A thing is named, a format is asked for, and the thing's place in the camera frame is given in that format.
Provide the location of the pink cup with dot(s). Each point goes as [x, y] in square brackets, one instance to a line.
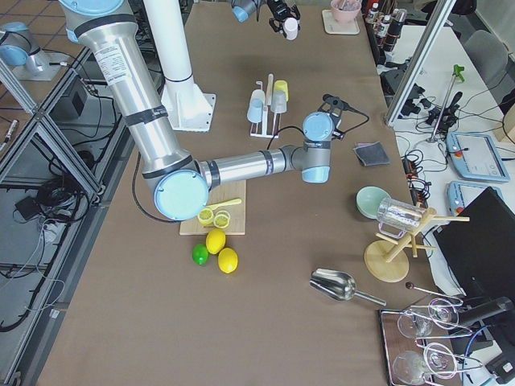
[290, 28]

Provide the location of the lemon slice top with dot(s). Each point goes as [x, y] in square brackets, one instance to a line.
[206, 216]

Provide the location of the wine glass rack tray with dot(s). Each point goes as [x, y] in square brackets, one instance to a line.
[417, 343]

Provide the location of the light blue cup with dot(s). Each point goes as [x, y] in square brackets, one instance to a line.
[254, 112]

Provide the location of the grey cup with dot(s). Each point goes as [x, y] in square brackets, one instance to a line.
[279, 102]

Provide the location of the green lime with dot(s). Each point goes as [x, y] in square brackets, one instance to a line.
[200, 254]

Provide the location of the glass pitcher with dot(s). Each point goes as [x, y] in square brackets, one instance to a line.
[396, 218]

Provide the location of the yellow lemon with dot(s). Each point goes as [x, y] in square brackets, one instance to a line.
[227, 260]
[215, 241]

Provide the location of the teach pendant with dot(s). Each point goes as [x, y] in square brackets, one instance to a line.
[475, 157]
[460, 194]

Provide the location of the lemon slice front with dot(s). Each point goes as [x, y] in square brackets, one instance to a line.
[221, 219]

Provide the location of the teach pendant lower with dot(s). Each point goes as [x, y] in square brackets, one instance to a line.
[460, 194]

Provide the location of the black monitor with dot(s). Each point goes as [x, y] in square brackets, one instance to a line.
[480, 252]

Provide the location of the pink bowl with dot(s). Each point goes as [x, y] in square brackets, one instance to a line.
[345, 11]

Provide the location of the cream cup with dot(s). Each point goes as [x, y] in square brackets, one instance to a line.
[258, 95]

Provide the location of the metal scoop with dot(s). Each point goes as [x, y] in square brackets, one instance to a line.
[340, 286]

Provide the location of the yellow plastic knife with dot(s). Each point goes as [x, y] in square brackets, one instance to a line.
[226, 203]

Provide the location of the white wire cup rack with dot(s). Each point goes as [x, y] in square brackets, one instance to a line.
[269, 126]

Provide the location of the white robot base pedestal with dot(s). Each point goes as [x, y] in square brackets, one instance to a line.
[188, 108]

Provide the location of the yellow lemon upper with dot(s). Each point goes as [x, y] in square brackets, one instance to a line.
[215, 241]

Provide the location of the green bowl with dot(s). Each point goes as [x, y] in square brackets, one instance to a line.
[368, 200]

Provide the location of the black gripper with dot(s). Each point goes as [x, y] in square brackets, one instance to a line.
[336, 127]
[282, 8]

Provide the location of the yellow lemon lower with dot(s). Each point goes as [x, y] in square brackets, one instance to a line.
[227, 260]

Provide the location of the lemon slice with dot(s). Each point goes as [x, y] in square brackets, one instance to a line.
[206, 216]
[221, 219]

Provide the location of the teach pendant upper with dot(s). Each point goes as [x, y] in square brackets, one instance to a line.
[475, 157]

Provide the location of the beige tray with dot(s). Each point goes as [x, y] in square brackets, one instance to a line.
[333, 27]

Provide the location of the yellow cup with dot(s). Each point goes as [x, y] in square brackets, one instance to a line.
[282, 86]

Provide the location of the grey cloth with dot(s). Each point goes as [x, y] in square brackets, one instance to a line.
[371, 154]

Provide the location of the bamboo cutting board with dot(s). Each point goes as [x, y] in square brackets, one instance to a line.
[219, 194]

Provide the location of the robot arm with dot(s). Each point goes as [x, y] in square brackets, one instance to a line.
[243, 10]
[179, 183]

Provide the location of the wooden mug tree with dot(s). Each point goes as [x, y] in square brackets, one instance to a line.
[386, 259]

